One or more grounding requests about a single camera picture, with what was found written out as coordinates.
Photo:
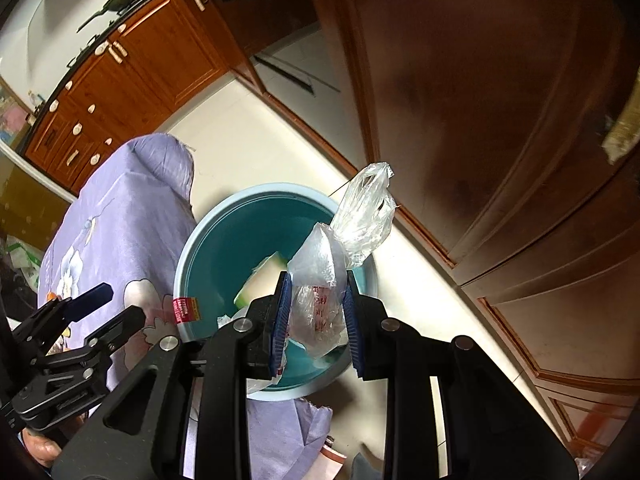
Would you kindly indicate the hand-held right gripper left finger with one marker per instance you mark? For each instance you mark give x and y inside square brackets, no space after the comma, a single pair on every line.
[282,312]

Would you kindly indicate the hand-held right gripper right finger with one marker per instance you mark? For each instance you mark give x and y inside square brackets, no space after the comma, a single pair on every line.
[350,320]

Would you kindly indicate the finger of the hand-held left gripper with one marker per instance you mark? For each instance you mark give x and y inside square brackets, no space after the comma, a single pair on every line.
[95,296]
[125,320]

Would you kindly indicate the teal plastic bin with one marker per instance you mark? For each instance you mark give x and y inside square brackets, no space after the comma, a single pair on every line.
[225,240]

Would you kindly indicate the clear plastic bag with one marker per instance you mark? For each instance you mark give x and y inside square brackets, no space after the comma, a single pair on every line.
[360,210]

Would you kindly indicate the person's left hand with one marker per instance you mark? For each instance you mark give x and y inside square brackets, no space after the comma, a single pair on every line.
[42,452]

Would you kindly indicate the white green melon rind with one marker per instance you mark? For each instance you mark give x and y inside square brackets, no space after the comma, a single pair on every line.
[260,280]

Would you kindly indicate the green white bag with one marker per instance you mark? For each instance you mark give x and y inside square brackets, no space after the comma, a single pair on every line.
[22,260]

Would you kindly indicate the purple floral tablecloth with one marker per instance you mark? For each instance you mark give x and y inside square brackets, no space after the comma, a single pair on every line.
[125,200]

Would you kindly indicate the white pink packet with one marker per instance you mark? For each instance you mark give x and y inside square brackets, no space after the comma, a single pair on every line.
[330,460]

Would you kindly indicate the brown kitchen base cabinet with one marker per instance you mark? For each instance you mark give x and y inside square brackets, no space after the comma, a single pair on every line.
[140,75]

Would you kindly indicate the dark wooden door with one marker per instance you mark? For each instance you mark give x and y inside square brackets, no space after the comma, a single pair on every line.
[475,110]

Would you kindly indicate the black built-in oven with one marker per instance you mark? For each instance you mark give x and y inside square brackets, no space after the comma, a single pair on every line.
[260,20]

